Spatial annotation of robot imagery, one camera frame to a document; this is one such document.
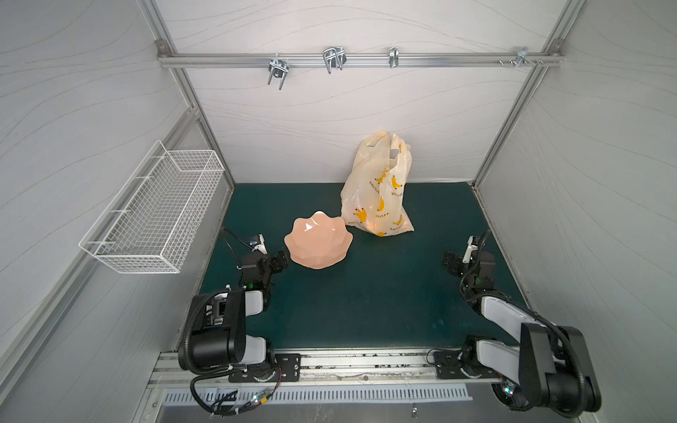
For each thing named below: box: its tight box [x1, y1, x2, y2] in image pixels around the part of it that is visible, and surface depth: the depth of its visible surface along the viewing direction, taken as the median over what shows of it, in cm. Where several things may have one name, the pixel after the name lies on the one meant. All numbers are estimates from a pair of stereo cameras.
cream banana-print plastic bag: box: [340, 130, 416, 238], surface depth 100 cm
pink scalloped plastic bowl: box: [283, 210, 354, 269], surface depth 102 cm
